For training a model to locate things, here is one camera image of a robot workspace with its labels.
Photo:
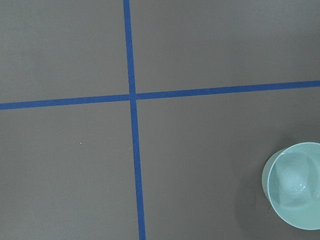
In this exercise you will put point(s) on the light green bowl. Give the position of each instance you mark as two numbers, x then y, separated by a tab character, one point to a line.
291	183

